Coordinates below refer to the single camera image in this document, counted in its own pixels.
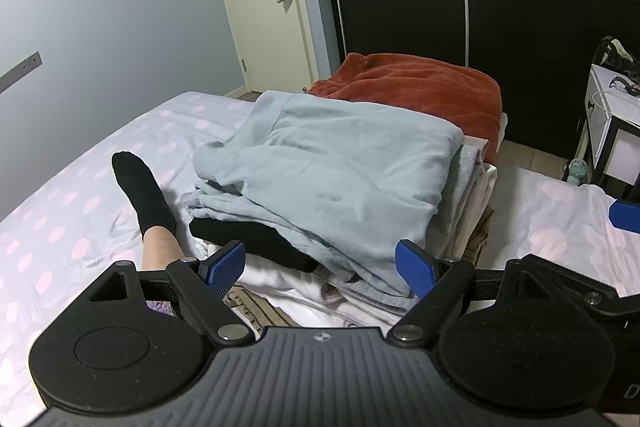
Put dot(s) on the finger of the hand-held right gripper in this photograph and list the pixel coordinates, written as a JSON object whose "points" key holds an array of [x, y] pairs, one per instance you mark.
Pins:
{"points": [[627, 216], [592, 294]]}

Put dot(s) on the white bedside table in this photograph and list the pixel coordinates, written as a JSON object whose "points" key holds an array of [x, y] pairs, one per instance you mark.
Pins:
{"points": [[615, 127]]}

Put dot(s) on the rust red blanket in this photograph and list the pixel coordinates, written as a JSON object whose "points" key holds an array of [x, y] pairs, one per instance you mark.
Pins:
{"points": [[415, 87]]}

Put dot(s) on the khaki garment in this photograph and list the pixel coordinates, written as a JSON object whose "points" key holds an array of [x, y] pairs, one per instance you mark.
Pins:
{"points": [[255, 304]]}

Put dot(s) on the black sock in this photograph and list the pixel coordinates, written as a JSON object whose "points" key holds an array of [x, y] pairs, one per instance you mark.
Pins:
{"points": [[140, 192]]}

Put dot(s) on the purple fleece clothing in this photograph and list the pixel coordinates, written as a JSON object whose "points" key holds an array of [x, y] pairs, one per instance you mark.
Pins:
{"points": [[160, 307]]}

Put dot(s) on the small desk fan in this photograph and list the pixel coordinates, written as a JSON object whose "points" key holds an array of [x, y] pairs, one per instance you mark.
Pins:
{"points": [[577, 171]]}

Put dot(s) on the person's bare leg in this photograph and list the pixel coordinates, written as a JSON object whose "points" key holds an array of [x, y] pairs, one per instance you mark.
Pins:
{"points": [[160, 252]]}

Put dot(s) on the dark bag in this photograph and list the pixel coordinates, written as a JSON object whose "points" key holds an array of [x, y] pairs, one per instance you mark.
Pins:
{"points": [[617, 54]]}

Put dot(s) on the pink dotted bed sheet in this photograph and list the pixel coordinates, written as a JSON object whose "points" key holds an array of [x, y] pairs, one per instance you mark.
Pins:
{"points": [[75, 187]]}

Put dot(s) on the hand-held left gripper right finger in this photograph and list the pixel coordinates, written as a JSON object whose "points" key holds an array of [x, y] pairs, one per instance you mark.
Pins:
{"points": [[415, 269]]}

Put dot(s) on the eyeglasses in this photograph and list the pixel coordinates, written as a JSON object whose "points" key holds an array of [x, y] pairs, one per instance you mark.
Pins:
{"points": [[621, 83]]}

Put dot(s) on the black garment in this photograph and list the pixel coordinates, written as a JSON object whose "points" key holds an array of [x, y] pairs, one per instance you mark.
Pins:
{"points": [[250, 239]]}

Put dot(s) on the cream door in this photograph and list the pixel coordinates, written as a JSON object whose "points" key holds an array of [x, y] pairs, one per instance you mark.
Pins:
{"points": [[255, 7]]}

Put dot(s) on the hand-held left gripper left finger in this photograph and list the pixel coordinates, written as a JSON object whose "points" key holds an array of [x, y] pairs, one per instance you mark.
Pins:
{"points": [[227, 264]]}

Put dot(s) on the grey wall socket strip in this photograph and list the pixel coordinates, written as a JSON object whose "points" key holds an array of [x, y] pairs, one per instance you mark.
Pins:
{"points": [[20, 73]]}

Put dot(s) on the light grey pants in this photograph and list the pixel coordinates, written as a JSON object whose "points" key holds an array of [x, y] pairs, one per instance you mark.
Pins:
{"points": [[325, 147]]}

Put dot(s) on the white folded cloth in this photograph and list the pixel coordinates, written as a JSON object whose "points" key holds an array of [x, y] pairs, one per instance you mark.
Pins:
{"points": [[280, 282]]}

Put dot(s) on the grey knit garment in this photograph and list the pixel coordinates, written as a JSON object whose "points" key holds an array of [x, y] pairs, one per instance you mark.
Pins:
{"points": [[462, 187]]}

